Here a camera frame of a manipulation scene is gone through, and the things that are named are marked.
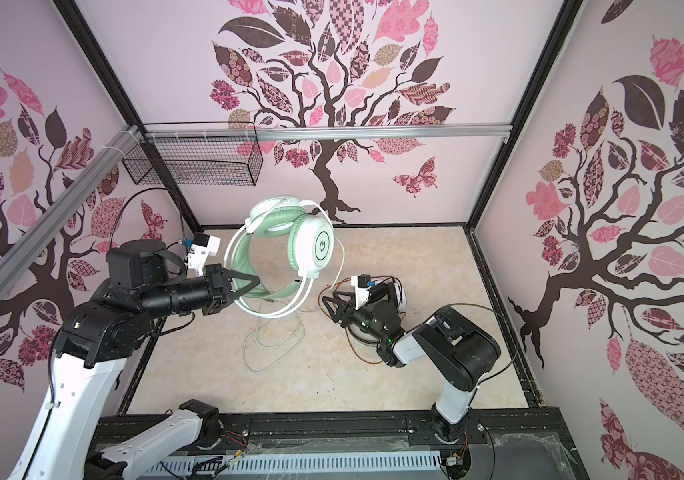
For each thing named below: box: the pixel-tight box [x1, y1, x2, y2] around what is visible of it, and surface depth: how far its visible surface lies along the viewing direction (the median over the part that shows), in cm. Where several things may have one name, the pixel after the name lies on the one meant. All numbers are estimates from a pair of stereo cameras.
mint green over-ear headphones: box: [233, 196, 335, 298], surface depth 49 cm
